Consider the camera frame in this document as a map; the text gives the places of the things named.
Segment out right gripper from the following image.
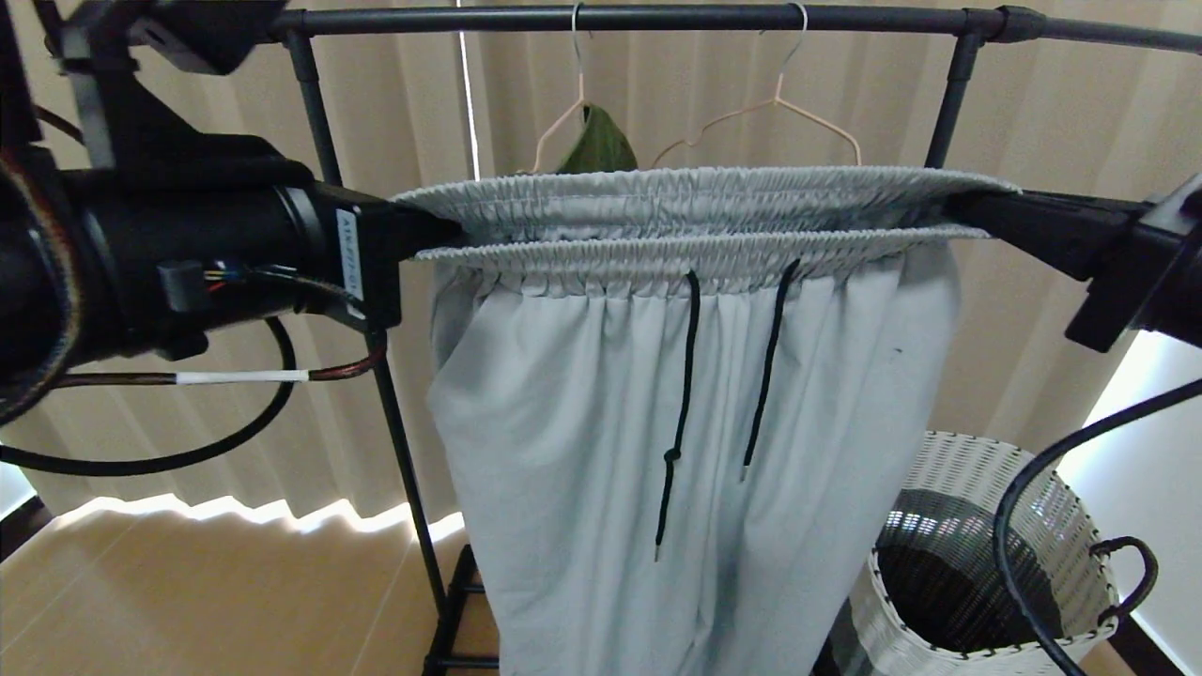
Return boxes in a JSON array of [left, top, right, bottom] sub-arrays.
[[1066, 174, 1202, 353]]

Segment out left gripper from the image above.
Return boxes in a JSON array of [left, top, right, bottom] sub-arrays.
[[66, 169, 407, 365]]

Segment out pink clothes hanger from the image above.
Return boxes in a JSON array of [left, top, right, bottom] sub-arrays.
[[653, 5, 862, 170], [533, 5, 588, 175]]

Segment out green printed shirt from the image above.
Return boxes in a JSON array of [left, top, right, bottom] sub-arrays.
[[557, 103, 640, 175]]

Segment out pale grey shorts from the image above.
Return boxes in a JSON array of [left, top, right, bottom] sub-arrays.
[[390, 166, 1023, 676]]

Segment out white laundry basket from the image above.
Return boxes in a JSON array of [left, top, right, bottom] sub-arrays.
[[845, 430, 1161, 676]]

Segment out black clothes rack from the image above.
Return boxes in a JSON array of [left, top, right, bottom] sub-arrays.
[[272, 3, 1202, 676]]

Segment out beige curtain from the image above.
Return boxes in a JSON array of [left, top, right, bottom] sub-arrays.
[[0, 0, 1202, 527]]

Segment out black cable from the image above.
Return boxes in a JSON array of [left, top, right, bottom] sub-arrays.
[[0, 317, 298, 477], [994, 376, 1202, 676]]

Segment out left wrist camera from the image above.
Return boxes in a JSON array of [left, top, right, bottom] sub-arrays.
[[33, 0, 316, 189]]

